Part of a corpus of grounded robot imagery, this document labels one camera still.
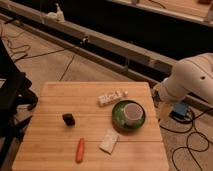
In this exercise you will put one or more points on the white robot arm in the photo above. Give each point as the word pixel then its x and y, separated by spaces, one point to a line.
pixel 189 75

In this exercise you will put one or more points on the black eraser block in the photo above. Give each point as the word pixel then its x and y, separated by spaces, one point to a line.
pixel 68 119

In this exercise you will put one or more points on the white patterned box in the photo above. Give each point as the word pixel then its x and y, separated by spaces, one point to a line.
pixel 111 97

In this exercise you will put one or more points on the green plate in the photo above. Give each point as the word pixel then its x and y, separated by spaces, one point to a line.
pixel 118 119

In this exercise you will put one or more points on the white cup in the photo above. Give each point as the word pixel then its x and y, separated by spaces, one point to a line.
pixel 132 113

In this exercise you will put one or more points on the white sponge piece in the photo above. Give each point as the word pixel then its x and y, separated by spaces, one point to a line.
pixel 109 141

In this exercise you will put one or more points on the orange carrot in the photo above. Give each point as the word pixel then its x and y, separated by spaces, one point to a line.
pixel 80 150

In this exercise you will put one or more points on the blue box on floor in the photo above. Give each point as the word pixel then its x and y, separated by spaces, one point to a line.
pixel 180 110

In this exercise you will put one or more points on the black chair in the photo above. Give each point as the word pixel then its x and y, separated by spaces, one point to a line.
pixel 14 91

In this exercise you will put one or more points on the metal rail beam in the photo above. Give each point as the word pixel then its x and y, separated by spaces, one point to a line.
pixel 152 39

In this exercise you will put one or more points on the white object on rail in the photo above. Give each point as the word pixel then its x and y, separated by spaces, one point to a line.
pixel 58 15

